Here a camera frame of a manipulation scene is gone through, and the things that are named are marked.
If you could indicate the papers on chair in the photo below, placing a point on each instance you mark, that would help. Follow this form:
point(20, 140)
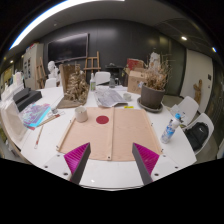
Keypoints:
point(176, 110)

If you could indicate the white cabinet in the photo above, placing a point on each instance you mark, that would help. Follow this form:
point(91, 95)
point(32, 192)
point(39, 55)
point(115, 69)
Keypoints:
point(31, 66)

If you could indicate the dark wall screen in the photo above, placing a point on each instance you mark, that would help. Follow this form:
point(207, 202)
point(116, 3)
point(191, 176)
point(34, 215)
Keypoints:
point(68, 48)

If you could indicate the red box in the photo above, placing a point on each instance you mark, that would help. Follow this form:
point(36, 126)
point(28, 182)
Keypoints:
point(135, 64)

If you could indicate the golden sculpture on wooden base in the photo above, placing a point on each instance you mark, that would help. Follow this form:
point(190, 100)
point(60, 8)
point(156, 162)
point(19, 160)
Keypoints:
point(76, 88)

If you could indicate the long ceiling light strip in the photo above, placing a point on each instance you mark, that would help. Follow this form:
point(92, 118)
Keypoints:
point(50, 13)

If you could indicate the cardboard box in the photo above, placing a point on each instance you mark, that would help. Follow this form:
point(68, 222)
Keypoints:
point(135, 82)

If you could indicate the wooden easel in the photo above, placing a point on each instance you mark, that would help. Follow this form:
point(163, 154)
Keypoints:
point(92, 65)
point(40, 75)

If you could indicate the yellow marker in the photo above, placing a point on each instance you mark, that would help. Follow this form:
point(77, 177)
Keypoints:
point(128, 107)

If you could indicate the purple and blue print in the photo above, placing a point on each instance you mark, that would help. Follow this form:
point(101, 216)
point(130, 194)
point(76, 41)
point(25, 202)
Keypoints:
point(35, 115)

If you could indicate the newspaper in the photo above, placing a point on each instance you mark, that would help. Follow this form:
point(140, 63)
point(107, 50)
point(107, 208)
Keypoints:
point(108, 97)

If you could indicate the small black flat box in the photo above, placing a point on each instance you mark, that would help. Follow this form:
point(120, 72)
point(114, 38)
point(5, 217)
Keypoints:
point(20, 93)

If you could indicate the clear bottle green label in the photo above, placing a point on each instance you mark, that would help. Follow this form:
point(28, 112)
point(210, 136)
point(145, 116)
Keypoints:
point(92, 84)

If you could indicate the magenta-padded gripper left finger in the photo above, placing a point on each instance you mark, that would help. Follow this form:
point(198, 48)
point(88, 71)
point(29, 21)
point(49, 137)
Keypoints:
point(76, 160)

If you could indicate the small grey jar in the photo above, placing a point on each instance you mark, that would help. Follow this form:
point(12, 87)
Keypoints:
point(54, 110)

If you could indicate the white cup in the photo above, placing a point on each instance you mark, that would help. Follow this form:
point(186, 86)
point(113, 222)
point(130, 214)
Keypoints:
point(81, 115)

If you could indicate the round ceiling spotlight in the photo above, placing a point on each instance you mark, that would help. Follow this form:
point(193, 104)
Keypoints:
point(184, 38)
point(214, 49)

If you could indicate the white plaster bust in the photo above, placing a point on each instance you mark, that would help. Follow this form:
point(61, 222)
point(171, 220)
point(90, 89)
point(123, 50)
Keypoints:
point(52, 70)

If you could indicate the dried plant in dark pot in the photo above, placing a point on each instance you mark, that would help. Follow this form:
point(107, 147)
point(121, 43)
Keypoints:
point(152, 95)

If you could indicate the large black flat box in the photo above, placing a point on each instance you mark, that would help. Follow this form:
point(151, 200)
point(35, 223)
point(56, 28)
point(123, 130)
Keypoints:
point(30, 100)

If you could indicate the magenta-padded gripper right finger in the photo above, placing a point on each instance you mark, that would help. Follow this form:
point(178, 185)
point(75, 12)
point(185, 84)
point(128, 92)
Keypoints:
point(146, 160)

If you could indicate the white cloth bag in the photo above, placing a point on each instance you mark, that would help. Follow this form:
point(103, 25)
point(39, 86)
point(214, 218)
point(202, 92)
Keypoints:
point(11, 121)

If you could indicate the wooden mannequin figure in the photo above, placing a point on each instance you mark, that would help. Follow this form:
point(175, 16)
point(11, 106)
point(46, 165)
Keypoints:
point(198, 91)

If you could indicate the beige canvas mat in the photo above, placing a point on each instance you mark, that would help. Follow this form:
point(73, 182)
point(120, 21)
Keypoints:
point(128, 133)

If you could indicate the flat round red coaster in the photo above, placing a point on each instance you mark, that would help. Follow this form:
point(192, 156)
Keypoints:
point(102, 119)

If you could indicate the grey plant saucer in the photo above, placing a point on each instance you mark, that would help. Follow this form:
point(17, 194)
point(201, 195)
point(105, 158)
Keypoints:
point(150, 109)

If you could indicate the white plaster statue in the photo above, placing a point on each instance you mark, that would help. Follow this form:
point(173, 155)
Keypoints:
point(154, 60)

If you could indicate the black stand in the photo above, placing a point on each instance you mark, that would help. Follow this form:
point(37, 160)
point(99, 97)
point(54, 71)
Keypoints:
point(115, 70)

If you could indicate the white drink bottle blue cap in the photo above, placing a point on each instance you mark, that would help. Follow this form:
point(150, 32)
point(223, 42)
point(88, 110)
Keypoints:
point(169, 130)

